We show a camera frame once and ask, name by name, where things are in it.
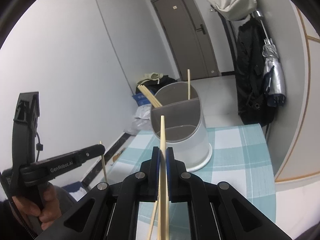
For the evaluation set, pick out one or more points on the white utensil holder cup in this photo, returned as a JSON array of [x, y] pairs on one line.
[[185, 127]]

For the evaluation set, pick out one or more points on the silver folded umbrella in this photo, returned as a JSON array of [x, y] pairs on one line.
[[274, 81]]

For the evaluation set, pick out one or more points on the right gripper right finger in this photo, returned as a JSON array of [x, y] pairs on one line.
[[216, 211]]

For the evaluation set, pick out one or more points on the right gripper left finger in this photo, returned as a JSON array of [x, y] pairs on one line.
[[110, 211]]

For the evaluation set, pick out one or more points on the white plastic mailer bag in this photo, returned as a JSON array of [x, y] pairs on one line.
[[143, 112]]

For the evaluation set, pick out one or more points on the grey plastic mailer bag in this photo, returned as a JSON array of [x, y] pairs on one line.
[[138, 125]]

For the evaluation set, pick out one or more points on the blue cardboard box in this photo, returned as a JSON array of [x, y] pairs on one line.
[[141, 99]]

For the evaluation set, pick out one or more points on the black hanging jacket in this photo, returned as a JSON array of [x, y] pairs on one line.
[[249, 72]]

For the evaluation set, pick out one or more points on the teal plaid table cloth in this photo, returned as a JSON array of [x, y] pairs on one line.
[[240, 157]]

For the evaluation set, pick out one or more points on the beige cloth on bag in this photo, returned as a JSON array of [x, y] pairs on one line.
[[150, 77]]

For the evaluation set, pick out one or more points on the black bag on floor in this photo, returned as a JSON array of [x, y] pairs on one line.
[[156, 85]]

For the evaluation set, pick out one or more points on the grey entrance door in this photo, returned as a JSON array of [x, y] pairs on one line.
[[187, 37]]

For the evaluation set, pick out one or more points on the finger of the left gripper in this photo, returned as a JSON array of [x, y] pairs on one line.
[[89, 153]]

